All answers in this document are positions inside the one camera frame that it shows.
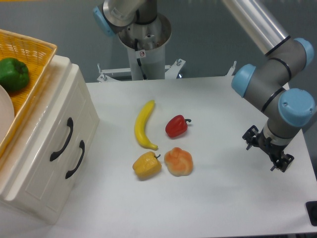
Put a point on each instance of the white plate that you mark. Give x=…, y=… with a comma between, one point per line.
x=6, y=113

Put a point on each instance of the yellow wicker basket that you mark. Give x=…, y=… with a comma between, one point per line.
x=23, y=62

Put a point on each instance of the red bell pepper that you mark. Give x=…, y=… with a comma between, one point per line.
x=177, y=126

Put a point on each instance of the white drawer cabinet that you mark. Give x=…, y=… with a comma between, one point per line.
x=17, y=154

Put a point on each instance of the black corner device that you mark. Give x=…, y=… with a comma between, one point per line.
x=311, y=207

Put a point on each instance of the green bell pepper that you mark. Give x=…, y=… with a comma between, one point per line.
x=14, y=74

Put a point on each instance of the orange bread roll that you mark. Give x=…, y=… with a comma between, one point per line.
x=179, y=162

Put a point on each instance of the yellow bell pepper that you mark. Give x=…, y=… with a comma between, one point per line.
x=147, y=165

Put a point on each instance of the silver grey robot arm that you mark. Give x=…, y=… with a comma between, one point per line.
x=287, y=111

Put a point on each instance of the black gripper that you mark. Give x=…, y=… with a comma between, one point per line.
x=276, y=154

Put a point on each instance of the yellow banana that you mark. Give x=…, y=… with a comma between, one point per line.
x=140, y=126

